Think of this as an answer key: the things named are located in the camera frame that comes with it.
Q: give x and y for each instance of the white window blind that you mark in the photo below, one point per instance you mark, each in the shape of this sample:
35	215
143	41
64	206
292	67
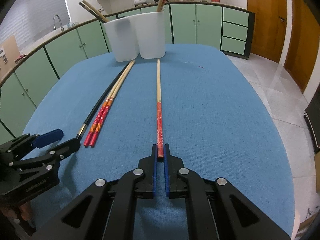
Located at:
37	10

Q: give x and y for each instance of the dark kitchen countertop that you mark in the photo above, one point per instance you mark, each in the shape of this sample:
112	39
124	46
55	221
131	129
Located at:
50	40

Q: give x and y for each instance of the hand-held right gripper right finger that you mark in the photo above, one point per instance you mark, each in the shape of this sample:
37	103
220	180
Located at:
167	172

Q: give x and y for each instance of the small silver kettle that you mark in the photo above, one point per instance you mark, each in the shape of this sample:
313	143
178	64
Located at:
100	11

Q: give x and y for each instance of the brown board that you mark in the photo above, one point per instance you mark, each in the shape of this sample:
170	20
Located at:
11	47

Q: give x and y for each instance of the black chopstick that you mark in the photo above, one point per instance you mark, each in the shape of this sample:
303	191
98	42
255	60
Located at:
92	13
90	117

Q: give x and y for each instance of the pair of red-orange chopsticks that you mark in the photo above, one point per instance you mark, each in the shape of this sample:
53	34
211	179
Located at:
87	140

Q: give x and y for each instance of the metal faucet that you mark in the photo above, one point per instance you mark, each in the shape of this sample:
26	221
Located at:
58	17

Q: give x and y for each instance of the black cabinet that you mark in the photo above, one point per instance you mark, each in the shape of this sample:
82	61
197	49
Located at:
313	127

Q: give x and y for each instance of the wooden door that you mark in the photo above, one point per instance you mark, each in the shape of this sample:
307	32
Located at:
265	17
302	42

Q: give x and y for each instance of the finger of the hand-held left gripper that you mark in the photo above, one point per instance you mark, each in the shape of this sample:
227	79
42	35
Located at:
48	136
67	147

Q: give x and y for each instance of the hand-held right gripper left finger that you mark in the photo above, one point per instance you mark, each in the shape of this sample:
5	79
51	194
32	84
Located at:
155	170

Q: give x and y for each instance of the red floral chopstick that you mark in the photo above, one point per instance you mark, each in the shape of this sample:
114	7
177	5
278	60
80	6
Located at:
93	140

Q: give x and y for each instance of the person's left hand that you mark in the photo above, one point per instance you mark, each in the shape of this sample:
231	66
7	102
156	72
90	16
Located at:
25	210

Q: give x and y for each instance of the white mounted device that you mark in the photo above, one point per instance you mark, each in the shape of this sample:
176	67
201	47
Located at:
3	55

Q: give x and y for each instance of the blue table mat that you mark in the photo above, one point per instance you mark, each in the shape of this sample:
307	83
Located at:
212	130

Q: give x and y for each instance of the green drawer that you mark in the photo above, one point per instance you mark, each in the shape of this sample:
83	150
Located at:
235	16
234	31
233	46

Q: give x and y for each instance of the red cloth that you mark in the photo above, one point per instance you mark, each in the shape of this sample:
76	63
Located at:
20	58

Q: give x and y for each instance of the white two-compartment utensil holder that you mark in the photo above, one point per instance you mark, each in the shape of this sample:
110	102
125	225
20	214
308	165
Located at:
150	37

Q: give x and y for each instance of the plastic bottle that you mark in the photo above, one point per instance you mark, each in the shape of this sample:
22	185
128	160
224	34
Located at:
72	24

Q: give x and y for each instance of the white cooking pot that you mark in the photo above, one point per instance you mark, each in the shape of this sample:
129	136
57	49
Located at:
140	0

